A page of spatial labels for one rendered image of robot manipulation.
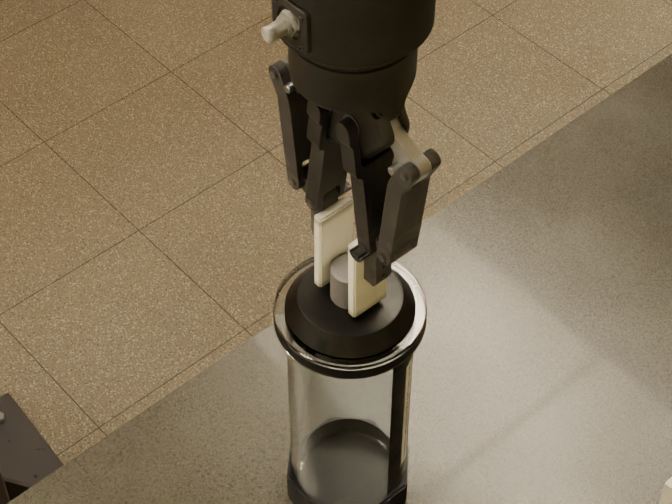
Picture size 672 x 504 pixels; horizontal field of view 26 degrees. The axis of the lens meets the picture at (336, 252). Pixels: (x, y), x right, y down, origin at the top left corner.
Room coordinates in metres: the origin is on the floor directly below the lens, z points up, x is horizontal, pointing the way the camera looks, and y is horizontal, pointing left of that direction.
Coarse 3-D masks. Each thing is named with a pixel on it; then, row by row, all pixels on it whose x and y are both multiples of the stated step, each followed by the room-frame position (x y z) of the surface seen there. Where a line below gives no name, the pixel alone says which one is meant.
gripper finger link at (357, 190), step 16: (336, 128) 0.63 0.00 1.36; (352, 128) 0.62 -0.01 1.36; (352, 144) 0.62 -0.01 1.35; (352, 160) 0.62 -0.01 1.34; (368, 160) 0.63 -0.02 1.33; (384, 160) 0.63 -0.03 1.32; (352, 176) 0.63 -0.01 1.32; (368, 176) 0.62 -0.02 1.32; (384, 176) 0.63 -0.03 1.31; (352, 192) 0.63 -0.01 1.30; (368, 192) 0.62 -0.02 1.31; (384, 192) 0.63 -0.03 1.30; (368, 208) 0.62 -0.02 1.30; (368, 224) 0.62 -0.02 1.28; (368, 240) 0.61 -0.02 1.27; (352, 256) 0.61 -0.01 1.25; (368, 256) 0.61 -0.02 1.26
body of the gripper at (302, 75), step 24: (288, 48) 0.64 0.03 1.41; (312, 72) 0.61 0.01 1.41; (336, 72) 0.61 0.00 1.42; (360, 72) 0.61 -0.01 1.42; (384, 72) 0.61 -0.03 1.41; (408, 72) 0.62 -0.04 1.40; (312, 96) 0.61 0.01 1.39; (336, 96) 0.61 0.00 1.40; (360, 96) 0.61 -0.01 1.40; (384, 96) 0.61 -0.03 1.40; (336, 120) 0.64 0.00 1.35; (360, 120) 0.62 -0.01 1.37; (384, 120) 0.61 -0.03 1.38; (408, 120) 0.62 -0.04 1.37; (360, 144) 0.62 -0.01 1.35; (384, 144) 0.61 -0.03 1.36
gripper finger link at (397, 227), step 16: (432, 160) 0.60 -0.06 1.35; (400, 176) 0.59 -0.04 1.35; (416, 176) 0.59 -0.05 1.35; (400, 192) 0.59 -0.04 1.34; (416, 192) 0.60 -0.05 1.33; (384, 208) 0.60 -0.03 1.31; (400, 208) 0.60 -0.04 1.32; (416, 208) 0.61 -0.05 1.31; (384, 224) 0.60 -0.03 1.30; (400, 224) 0.60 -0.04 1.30; (416, 224) 0.61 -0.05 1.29; (384, 240) 0.60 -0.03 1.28; (400, 240) 0.60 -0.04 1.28; (416, 240) 0.61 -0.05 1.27; (384, 256) 0.60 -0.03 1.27
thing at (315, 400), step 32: (288, 288) 0.66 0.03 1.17; (416, 288) 0.66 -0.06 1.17; (416, 320) 0.63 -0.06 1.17; (384, 352) 0.60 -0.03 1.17; (288, 384) 0.64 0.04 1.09; (320, 384) 0.60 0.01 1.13; (352, 384) 0.60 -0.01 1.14; (384, 384) 0.61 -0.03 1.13; (320, 416) 0.60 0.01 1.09; (352, 416) 0.60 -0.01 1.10; (384, 416) 0.61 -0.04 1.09; (320, 448) 0.60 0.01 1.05; (352, 448) 0.60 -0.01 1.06; (384, 448) 0.61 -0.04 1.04; (320, 480) 0.60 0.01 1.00; (352, 480) 0.60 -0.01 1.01; (384, 480) 0.61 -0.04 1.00
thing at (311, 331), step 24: (336, 264) 0.65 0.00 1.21; (312, 288) 0.65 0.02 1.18; (336, 288) 0.63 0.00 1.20; (408, 288) 0.66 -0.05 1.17; (288, 312) 0.64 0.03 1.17; (312, 312) 0.63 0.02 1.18; (336, 312) 0.63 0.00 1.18; (384, 312) 0.63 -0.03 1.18; (408, 312) 0.63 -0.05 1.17; (312, 336) 0.61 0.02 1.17; (336, 336) 0.61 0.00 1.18; (360, 336) 0.61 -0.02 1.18; (384, 336) 0.61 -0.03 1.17
